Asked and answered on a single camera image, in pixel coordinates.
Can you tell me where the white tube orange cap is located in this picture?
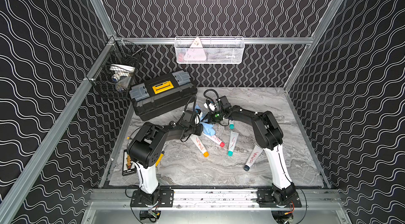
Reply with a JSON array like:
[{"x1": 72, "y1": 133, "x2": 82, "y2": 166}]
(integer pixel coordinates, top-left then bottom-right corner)
[{"x1": 190, "y1": 134, "x2": 209, "y2": 157}]

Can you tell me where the blue microfiber cloth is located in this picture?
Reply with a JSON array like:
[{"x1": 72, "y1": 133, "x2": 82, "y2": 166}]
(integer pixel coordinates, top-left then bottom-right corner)
[{"x1": 196, "y1": 104, "x2": 216, "y2": 136}]

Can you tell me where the white tube green cap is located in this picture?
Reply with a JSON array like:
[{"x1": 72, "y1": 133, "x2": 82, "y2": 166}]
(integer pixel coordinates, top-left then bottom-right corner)
[{"x1": 229, "y1": 121, "x2": 235, "y2": 130}]

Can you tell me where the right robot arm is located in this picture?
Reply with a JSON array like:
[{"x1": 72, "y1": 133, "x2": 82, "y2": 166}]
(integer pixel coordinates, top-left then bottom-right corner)
[{"x1": 202, "y1": 96, "x2": 295, "y2": 191}]

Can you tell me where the clear wall basket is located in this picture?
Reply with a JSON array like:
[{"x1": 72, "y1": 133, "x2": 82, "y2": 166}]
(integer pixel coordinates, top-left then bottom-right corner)
[{"x1": 174, "y1": 37, "x2": 245, "y2": 64}]

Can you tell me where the pink triangle item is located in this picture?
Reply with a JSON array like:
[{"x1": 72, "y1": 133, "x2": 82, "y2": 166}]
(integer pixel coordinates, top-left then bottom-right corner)
[{"x1": 184, "y1": 37, "x2": 207, "y2": 62}]

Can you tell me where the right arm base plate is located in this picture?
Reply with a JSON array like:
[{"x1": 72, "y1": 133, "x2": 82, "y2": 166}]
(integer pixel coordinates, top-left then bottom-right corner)
[{"x1": 256, "y1": 189, "x2": 302, "y2": 208}]

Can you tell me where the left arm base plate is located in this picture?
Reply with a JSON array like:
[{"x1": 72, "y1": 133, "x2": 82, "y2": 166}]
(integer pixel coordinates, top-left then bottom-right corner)
[{"x1": 130, "y1": 188, "x2": 174, "y2": 208}]

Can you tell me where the black battery pack card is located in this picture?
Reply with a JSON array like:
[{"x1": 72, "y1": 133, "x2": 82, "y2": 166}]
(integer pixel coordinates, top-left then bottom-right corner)
[{"x1": 122, "y1": 150, "x2": 137, "y2": 176}]

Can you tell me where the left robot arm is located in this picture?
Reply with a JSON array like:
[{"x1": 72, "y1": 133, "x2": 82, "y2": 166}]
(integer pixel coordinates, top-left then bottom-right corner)
[{"x1": 127, "y1": 110, "x2": 203, "y2": 194}]

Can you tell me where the black toolbox yellow latch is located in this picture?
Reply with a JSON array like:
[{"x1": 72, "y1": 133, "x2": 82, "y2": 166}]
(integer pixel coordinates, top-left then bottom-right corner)
[{"x1": 129, "y1": 71, "x2": 197, "y2": 121}]

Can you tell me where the white tube dark blue cap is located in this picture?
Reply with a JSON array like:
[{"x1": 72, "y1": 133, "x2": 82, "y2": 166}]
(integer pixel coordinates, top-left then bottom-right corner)
[{"x1": 244, "y1": 145, "x2": 263, "y2": 171}]

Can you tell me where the white tube pink cap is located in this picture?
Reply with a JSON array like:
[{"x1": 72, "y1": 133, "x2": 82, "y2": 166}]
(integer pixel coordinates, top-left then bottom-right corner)
[{"x1": 203, "y1": 133, "x2": 225, "y2": 148}]

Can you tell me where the black wire basket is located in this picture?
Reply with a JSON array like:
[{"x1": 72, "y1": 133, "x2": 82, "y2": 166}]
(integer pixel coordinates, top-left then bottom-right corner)
[{"x1": 90, "y1": 40, "x2": 146, "y2": 99}]

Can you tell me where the yellow marker pen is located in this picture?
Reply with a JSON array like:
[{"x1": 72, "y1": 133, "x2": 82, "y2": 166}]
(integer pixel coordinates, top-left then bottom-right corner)
[{"x1": 155, "y1": 151, "x2": 165, "y2": 167}]

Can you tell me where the white tube teal cap lower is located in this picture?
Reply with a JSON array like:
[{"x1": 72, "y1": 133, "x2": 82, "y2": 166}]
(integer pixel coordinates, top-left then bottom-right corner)
[{"x1": 228, "y1": 131, "x2": 239, "y2": 156}]

